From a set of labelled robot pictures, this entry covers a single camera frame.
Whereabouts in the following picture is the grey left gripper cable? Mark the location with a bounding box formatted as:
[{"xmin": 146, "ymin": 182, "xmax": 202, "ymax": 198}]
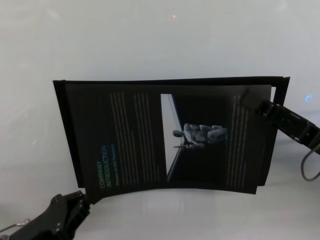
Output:
[{"xmin": 0, "ymin": 216, "xmax": 31, "ymax": 230}]

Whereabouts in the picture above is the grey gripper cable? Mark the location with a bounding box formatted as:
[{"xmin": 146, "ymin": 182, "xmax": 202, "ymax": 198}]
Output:
[
  {"xmin": 300, "ymin": 144, "xmax": 320, "ymax": 182},
  {"xmin": 0, "ymin": 216, "xmax": 31, "ymax": 230}
]

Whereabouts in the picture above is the grey right gripper cable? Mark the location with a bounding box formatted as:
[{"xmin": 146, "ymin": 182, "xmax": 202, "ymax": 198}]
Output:
[{"xmin": 300, "ymin": 144, "xmax": 320, "ymax": 182}]

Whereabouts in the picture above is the black company introduction poster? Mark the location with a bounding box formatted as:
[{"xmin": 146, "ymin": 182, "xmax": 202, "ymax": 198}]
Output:
[{"xmin": 63, "ymin": 83, "xmax": 279, "ymax": 204}]

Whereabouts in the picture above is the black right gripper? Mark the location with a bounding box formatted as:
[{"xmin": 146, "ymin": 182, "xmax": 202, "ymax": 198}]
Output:
[{"xmin": 239, "ymin": 87, "xmax": 320, "ymax": 151}]

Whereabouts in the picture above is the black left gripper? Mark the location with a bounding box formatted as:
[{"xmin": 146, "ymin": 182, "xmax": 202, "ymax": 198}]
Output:
[{"xmin": 9, "ymin": 190, "xmax": 106, "ymax": 240}]

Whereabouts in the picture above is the black tape frame outline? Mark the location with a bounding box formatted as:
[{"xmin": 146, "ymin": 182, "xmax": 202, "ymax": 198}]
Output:
[{"xmin": 52, "ymin": 75, "xmax": 291, "ymax": 189}]

